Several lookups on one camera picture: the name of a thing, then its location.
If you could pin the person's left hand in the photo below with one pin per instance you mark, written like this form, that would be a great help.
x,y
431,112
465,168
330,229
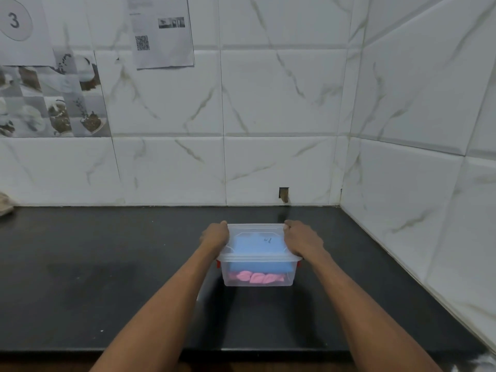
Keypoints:
x,y
215,236

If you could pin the plastic bag of snacks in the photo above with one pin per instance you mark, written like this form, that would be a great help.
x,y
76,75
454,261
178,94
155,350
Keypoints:
x,y
5,205

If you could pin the paper sheet with square code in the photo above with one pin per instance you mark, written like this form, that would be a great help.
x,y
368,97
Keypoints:
x,y
162,54

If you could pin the paper sheet with circle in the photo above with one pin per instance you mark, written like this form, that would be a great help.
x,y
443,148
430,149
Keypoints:
x,y
27,46

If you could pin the coffee print wall tile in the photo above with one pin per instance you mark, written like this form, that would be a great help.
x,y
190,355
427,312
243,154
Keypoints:
x,y
58,104

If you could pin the person's right forearm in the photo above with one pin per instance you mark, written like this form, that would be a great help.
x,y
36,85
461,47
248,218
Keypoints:
x,y
368,317

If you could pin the blue silicone glove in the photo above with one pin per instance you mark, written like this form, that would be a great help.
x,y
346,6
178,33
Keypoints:
x,y
255,245
259,267

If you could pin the brown wooden cabinet door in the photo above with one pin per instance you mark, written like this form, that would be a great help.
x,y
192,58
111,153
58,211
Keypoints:
x,y
271,367
42,366

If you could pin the person's left forearm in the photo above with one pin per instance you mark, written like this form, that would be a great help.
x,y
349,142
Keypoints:
x,y
155,317

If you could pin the person's right hand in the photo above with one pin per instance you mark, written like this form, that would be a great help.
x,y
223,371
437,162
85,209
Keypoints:
x,y
306,240

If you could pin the clear plastic lid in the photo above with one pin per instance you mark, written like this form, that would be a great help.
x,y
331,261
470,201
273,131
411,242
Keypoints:
x,y
252,230

